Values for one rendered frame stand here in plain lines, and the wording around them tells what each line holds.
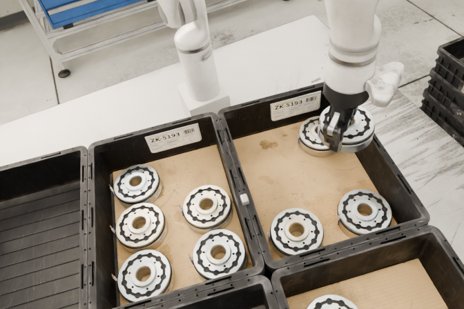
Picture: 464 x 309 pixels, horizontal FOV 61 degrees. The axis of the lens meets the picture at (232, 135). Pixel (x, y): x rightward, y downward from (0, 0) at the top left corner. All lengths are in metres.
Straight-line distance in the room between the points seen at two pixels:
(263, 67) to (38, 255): 0.88
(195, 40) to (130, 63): 1.75
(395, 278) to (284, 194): 0.27
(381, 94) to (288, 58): 0.82
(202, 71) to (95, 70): 1.78
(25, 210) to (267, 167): 0.57
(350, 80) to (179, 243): 0.47
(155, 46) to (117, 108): 1.51
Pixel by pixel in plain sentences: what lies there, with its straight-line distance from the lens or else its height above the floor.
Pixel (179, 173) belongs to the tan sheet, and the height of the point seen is 0.83.
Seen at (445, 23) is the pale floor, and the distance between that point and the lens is 2.94.
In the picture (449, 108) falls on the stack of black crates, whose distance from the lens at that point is 1.76.
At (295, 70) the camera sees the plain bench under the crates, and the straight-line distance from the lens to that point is 1.36.
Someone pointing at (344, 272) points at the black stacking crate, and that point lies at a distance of 0.77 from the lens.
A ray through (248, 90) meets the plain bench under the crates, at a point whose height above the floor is 0.70.
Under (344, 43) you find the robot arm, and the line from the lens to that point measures 0.58.
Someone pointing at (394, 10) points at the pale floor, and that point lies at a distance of 3.01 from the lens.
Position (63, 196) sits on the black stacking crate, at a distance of 1.02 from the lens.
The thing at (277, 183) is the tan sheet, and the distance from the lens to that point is 0.90.
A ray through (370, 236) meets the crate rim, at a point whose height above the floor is 0.93.
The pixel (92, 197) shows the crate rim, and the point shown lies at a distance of 0.85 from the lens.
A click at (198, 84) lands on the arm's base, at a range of 1.10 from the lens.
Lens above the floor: 1.57
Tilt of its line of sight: 48 degrees down
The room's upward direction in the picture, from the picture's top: 10 degrees counter-clockwise
